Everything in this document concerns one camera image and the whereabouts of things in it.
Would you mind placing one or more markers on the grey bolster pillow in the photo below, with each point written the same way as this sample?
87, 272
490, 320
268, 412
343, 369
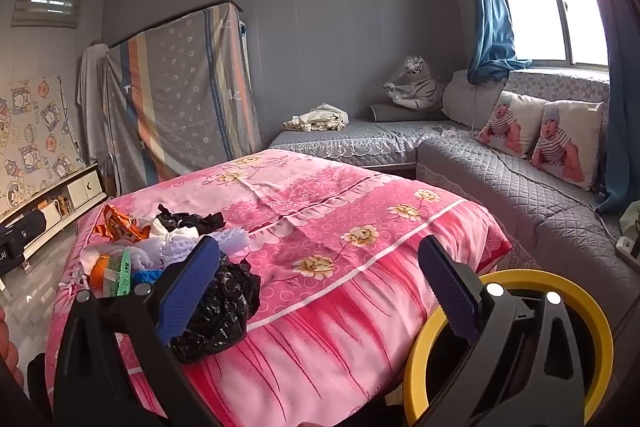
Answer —
390, 112

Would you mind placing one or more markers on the baby print cushion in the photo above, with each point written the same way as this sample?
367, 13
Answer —
510, 122
565, 142

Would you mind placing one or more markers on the blue plastic wrapper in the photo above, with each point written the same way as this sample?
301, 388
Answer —
147, 277

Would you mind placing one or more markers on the small black plastic bag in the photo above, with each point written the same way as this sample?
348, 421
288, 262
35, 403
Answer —
192, 221

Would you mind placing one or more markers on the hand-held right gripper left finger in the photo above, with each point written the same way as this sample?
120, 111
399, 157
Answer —
187, 294

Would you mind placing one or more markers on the orange snack wrapper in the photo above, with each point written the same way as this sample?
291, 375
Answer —
120, 222

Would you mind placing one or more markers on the grey quilted cushion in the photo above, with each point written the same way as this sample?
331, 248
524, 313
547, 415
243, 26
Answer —
470, 99

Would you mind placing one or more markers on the tiger plush toy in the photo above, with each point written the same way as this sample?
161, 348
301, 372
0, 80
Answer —
420, 92

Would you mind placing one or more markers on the green label packet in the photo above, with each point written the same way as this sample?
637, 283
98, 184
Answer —
120, 279

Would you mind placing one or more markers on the pale green bag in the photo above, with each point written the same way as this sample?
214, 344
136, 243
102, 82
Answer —
631, 219

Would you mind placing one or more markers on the white power strip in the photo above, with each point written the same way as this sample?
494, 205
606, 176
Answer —
629, 247

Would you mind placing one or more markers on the beige clothes pile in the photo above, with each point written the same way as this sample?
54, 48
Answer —
317, 117

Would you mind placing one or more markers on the orange peel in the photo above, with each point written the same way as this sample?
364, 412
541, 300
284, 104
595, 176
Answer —
101, 277

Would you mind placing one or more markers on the large black plastic bag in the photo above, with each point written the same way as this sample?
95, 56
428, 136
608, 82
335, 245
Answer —
225, 307

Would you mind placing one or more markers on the white low cabinet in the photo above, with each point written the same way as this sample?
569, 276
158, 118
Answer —
82, 192

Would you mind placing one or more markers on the white hanging cloth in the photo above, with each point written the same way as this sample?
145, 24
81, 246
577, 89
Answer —
90, 97

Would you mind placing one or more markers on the striped cloth wardrobe cover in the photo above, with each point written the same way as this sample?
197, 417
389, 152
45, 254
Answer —
185, 97

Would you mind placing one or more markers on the person's left hand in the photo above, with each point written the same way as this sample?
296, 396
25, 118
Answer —
7, 347

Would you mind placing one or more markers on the grey quilted sofa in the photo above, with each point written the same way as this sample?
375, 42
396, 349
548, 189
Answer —
525, 187

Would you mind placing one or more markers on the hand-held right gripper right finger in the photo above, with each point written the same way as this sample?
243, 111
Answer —
452, 294

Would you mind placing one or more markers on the cartoon wall poster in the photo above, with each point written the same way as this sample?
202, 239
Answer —
35, 142

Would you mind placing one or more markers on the pink floral blanket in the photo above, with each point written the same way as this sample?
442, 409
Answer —
325, 207

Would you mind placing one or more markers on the white tissue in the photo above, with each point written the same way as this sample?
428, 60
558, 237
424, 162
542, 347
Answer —
90, 257
167, 229

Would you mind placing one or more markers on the white foam fruit net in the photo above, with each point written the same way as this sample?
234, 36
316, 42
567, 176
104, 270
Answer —
135, 257
230, 239

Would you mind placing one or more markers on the yellow trash bin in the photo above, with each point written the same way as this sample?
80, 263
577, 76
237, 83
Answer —
597, 327

